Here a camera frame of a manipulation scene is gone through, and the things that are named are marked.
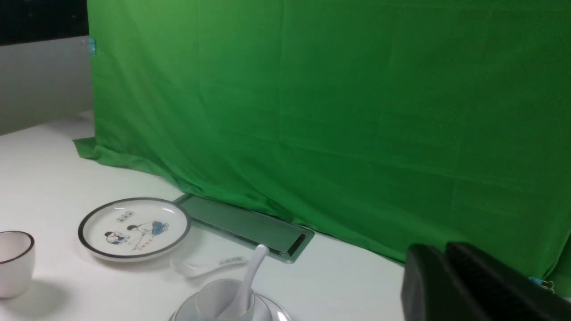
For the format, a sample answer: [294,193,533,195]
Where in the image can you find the illustrated black-rimmed white plate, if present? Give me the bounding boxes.
[78,198,192,263]

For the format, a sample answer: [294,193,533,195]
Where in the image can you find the white saucer plate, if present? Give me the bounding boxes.
[170,294,293,321]

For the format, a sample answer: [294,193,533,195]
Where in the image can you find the small white bowl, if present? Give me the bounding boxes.
[195,279,256,321]

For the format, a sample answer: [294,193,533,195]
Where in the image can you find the green backdrop cloth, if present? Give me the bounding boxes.
[75,0,571,297]

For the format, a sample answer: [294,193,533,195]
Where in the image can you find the white black-rimmed cup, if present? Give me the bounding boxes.
[0,231,36,299]

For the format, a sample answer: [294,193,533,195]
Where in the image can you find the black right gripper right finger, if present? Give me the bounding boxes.
[445,243,571,321]

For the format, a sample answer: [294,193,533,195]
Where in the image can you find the white printed ceramic spoon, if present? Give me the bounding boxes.
[170,256,248,279]

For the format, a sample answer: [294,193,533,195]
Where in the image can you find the plain white ceramic spoon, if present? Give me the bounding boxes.
[217,244,269,320]

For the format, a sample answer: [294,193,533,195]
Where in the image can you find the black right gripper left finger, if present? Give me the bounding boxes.
[401,244,491,321]

